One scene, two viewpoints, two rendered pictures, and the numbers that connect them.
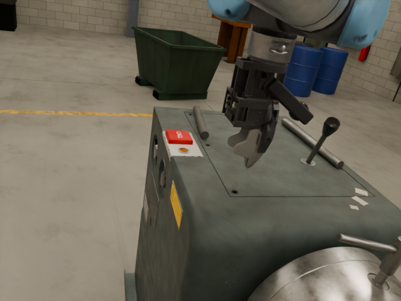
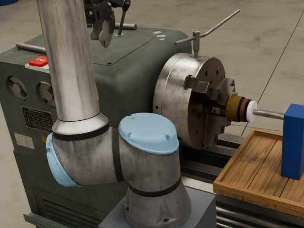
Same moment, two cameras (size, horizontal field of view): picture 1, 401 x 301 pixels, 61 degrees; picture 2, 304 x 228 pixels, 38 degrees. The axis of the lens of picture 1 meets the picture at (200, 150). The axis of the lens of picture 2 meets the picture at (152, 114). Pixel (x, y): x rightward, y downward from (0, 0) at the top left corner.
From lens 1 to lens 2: 0.84 m
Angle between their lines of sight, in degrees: 33
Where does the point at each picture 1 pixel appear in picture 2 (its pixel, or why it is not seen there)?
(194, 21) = not seen: outside the picture
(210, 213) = (113, 74)
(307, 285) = (174, 76)
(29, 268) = not seen: outside the picture
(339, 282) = (184, 65)
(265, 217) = (135, 63)
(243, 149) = (103, 35)
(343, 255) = (176, 57)
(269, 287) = (159, 91)
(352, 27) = not seen: outside the picture
